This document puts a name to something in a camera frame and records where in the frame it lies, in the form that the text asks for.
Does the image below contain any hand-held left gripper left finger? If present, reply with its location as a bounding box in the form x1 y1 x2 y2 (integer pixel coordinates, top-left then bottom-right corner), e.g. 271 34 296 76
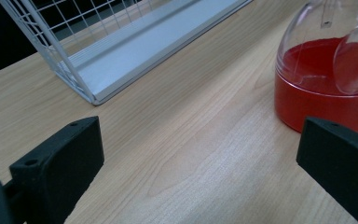
8 116 105 224

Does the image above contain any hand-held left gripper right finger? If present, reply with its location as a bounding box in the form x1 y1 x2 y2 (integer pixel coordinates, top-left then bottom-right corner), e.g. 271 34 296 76
296 116 358 224

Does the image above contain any glass pitcher with red liquid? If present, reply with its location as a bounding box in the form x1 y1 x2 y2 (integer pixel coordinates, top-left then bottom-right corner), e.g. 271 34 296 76
274 0 358 134

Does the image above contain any white wire rack shelf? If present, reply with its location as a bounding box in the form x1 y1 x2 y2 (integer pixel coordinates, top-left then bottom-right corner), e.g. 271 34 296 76
0 0 254 106

